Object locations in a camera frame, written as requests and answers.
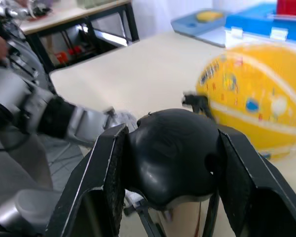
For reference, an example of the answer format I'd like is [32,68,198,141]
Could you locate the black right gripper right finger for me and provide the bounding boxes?
[217,126,296,237]

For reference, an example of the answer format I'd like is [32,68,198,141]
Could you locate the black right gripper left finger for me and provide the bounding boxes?
[45,123,130,237]

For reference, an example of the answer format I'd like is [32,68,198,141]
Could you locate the gold hand pump black hose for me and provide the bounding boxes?
[124,91,221,237]

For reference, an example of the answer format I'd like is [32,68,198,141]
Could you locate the yellow ball with white stripes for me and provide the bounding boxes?
[194,45,296,161]

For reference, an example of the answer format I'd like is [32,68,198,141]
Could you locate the silver robot torso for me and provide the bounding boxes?
[0,134,65,237]

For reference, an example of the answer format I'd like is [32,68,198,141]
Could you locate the red items under workbench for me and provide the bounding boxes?
[54,45,90,64]

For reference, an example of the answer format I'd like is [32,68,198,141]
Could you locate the blue-lidded white storage box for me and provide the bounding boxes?
[223,3,296,56]

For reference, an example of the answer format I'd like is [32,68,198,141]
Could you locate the black-framed workbench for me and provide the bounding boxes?
[14,0,141,73]

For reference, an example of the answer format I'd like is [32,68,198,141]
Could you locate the blue case with yellow item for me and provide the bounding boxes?
[171,9,228,48]

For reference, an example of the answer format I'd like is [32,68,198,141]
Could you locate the red box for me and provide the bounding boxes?
[276,0,296,17]

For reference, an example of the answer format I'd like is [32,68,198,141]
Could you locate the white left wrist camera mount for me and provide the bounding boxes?
[70,106,139,149]

